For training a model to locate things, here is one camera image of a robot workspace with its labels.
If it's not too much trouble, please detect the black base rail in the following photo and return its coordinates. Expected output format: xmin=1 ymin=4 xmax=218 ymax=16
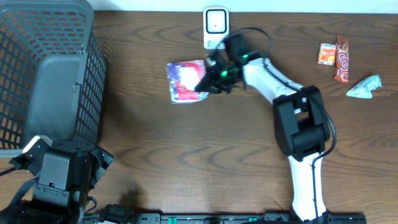
xmin=82 ymin=212 xmax=367 ymax=224

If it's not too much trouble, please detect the red purple snack bag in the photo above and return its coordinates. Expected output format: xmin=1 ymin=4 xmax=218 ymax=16
xmin=166 ymin=60 xmax=209 ymax=105

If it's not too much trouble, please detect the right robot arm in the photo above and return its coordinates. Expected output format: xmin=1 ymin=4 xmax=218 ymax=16
xmin=195 ymin=34 xmax=333 ymax=223

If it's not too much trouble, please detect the red white striped packet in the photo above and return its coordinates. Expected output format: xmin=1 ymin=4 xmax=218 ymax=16
xmin=333 ymin=35 xmax=349 ymax=83

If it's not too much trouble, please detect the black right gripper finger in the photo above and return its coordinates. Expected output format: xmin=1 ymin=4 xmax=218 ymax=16
xmin=195 ymin=77 xmax=218 ymax=94
xmin=206 ymin=51 xmax=224 ymax=67

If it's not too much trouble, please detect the teal white snack packet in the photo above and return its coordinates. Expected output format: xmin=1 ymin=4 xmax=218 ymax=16
xmin=346 ymin=75 xmax=382 ymax=99

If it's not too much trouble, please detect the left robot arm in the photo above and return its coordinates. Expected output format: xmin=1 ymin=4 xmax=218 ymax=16
xmin=1 ymin=139 xmax=114 ymax=223

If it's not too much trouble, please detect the small orange snack packet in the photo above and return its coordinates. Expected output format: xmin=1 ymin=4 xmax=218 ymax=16
xmin=318 ymin=44 xmax=336 ymax=66

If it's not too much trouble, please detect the grey plastic mesh basket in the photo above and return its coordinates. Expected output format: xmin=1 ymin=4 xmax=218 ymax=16
xmin=1 ymin=0 xmax=106 ymax=157

